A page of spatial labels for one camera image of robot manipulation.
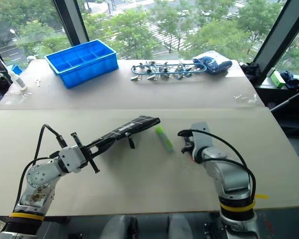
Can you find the green highlighter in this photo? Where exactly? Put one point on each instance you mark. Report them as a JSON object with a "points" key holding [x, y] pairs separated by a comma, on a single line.
{"points": [[165, 139]]}

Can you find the dark window frame post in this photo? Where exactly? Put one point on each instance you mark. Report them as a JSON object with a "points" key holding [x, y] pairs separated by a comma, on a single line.
{"points": [[276, 32], [72, 21]]}

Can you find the blue cloth bag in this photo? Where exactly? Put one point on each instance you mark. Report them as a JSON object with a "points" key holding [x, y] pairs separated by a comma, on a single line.
{"points": [[211, 62]]}

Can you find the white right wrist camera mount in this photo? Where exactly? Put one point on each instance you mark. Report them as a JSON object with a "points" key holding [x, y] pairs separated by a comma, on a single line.
{"points": [[201, 139]]}

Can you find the grey metal rod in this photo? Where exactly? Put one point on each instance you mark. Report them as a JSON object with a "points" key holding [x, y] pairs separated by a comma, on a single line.
{"points": [[289, 99]]}

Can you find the blue clip drying hanger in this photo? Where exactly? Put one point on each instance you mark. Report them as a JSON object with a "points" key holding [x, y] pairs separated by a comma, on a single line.
{"points": [[164, 71]]}

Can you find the grey rounded robot leg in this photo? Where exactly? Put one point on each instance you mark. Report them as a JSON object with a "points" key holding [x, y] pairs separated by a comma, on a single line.
{"points": [[119, 227], [182, 227]]}

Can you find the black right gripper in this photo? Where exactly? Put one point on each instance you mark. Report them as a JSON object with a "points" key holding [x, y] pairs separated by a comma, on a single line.
{"points": [[188, 143]]}

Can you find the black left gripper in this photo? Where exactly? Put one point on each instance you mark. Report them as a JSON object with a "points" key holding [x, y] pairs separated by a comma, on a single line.
{"points": [[89, 159]]}

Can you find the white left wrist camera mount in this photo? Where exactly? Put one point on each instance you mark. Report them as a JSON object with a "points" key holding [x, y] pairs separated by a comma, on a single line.
{"points": [[71, 159]]}

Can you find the small white plastic piece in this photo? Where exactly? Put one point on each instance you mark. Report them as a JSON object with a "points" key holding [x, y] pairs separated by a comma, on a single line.
{"points": [[38, 83]]}

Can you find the black grid pencil pouch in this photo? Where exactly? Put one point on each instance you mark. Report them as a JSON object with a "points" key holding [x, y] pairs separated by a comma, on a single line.
{"points": [[134, 125]]}

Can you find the small blue plastic container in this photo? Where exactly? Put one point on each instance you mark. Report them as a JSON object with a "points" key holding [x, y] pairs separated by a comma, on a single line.
{"points": [[15, 69]]}

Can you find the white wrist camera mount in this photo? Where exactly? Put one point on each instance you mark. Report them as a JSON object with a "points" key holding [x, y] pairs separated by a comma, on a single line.
{"points": [[201, 139], [71, 159]]}

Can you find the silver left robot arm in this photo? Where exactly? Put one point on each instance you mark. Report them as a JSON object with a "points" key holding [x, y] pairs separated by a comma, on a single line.
{"points": [[37, 178]]}

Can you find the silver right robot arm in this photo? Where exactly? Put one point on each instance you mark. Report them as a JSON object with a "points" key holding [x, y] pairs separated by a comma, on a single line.
{"points": [[229, 174]]}

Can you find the dark blue crumpled cloth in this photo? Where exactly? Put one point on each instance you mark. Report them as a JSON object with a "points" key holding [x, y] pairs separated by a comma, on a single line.
{"points": [[292, 79]]}

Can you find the white plastic squeeze bottle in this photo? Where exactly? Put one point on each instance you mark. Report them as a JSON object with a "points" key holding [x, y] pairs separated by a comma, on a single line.
{"points": [[18, 80]]}

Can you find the black crumpled cloth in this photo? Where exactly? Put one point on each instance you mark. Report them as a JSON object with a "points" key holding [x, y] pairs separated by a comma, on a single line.
{"points": [[251, 70]]}

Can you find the green box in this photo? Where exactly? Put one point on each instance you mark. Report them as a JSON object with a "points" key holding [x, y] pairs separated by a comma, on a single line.
{"points": [[277, 80]]}

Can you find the blue divided plastic bin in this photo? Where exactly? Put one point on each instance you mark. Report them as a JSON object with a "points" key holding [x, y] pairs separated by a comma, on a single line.
{"points": [[82, 63]]}

